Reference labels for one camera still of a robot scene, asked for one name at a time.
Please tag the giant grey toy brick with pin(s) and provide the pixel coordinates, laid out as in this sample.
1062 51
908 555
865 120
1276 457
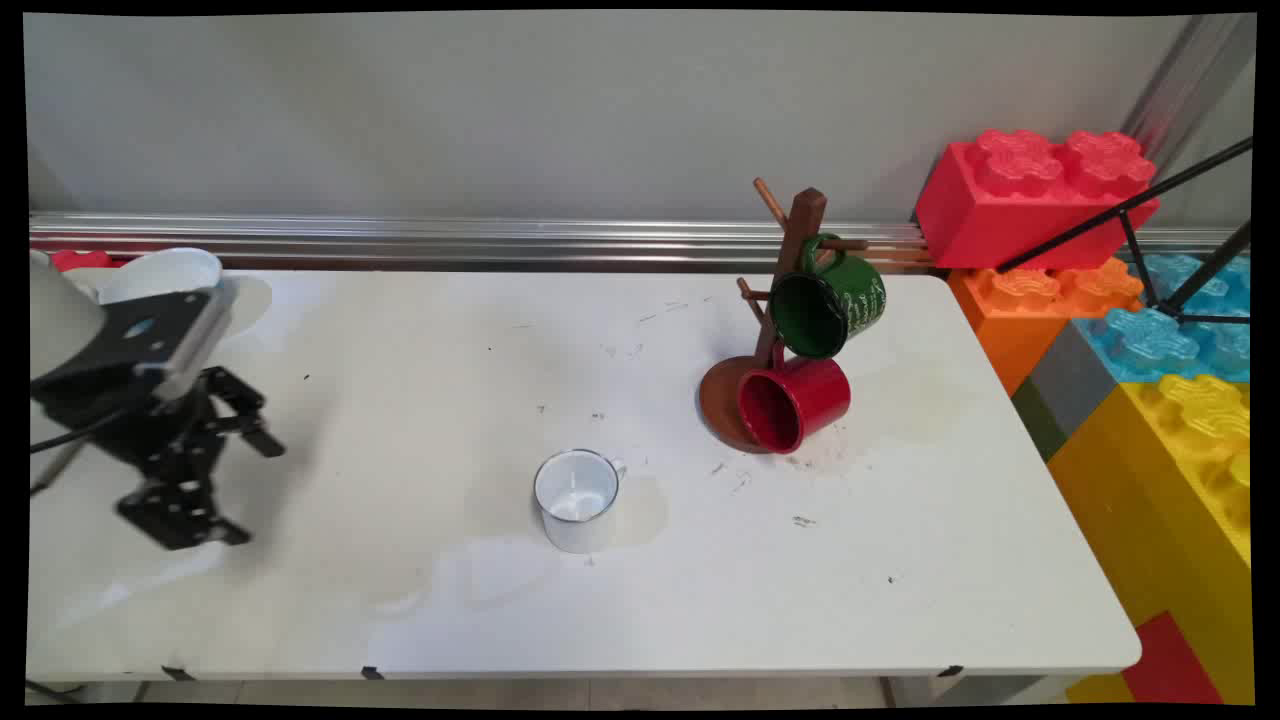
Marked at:
1070 375

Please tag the black tripod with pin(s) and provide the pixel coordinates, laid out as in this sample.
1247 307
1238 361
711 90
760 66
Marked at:
1130 208

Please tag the giant orange toy brick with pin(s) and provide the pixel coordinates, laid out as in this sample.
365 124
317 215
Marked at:
1010 310

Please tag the small red block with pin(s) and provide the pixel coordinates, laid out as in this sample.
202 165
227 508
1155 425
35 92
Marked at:
80 260

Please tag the brown wooden mug tree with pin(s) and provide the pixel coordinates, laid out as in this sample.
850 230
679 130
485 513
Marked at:
716 400

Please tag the green enamel mug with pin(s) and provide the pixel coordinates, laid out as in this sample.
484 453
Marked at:
835 300

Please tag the giant yellow toy brick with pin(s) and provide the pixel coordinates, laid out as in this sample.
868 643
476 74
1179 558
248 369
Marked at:
1150 500

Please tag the blue enamel bowl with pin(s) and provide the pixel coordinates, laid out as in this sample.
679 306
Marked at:
160 272

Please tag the aluminium rail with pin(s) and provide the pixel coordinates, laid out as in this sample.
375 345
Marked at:
450 240

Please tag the white enamel mug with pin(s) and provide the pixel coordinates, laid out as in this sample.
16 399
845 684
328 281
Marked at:
578 500

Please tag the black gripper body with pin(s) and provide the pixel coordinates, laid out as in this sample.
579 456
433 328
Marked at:
150 430

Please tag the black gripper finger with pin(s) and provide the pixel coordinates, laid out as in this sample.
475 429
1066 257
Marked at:
180 515
240 410

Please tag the flat red toy brick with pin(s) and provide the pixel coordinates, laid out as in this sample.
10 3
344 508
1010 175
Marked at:
1170 660

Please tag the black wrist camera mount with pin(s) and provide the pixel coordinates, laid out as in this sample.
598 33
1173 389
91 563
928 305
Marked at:
150 330

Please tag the red enamel mug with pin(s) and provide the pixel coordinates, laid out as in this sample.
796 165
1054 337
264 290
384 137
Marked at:
805 395

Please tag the giant blue toy brick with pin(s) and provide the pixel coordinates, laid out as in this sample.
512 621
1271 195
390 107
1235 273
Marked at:
1150 345

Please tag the aluminium post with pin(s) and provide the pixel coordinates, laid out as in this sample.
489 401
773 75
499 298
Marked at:
1190 80

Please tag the giant red toy brick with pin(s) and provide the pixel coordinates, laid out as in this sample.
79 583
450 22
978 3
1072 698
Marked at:
1000 210

